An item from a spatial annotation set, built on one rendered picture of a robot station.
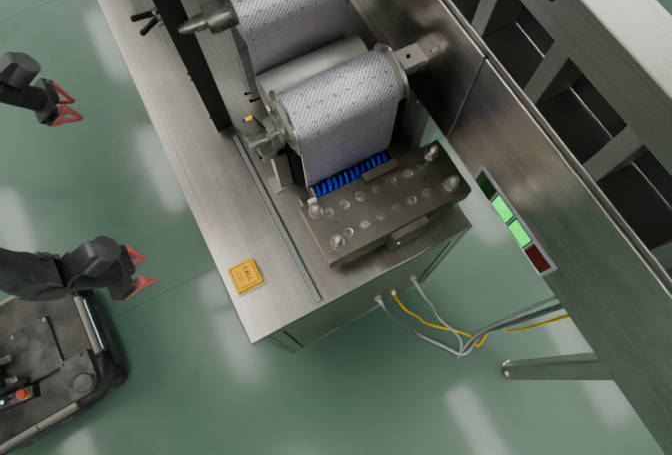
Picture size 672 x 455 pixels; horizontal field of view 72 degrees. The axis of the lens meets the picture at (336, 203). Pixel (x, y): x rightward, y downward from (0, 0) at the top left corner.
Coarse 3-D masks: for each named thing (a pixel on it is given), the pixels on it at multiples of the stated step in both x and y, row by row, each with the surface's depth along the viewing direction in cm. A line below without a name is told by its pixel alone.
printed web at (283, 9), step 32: (256, 0) 91; (288, 0) 94; (320, 0) 97; (256, 32) 96; (288, 32) 101; (320, 32) 106; (256, 64) 105; (352, 64) 96; (384, 64) 95; (256, 96) 139; (288, 96) 93; (320, 96) 92; (352, 96) 94; (384, 96) 96; (320, 128) 94; (352, 128) 100
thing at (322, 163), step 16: (368, 128) 104; (384, 128) 108; (336, 144) 103; (352, 144) 107; (368, 144) 111; (384, 144) 116; (304, 160) 102; (320, 160) 106; (336, 160) 110; (352, 160) 115; (320, 176) 114
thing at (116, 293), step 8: (120, 256) 99; (112, 264) 97; (120, 264) 98; (104, 272) 94; (112, 272) 96; (120, 272) 97; (128, 272) 98; (104, 280) 94; (112, 280) 96; (120, 280) 98; (128, 280) 97; (112, 288) 99; (120, 288) 98; (128, 288) 97; (112, 296) 99; (120, 296) 98
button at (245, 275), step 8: (240, 264) 120; (248, 264) 120; (232, 272) 119; (240, 272) 119; (248, 272) 119; (256, 272) 119; (232, 280) 119; (240, 280) 119; (248, 280) 119; (256, 280) 119; (240, 288) 118; (248, 288) 119
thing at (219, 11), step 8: (208, 0) 95; (216, 0) 94; (224, 0) 94; (200, 8) 96; (208, 8) 94; (216, 8) 94; (224, 8) 94; (232, 8) 95; (208, 16) 94; (216, 16) 94; (224, 16) 95; (232, 16) 95; (208, 24) 96; (216, 24) 95; (224, 24) 96; (232, 24) 97; (216, 32) 97
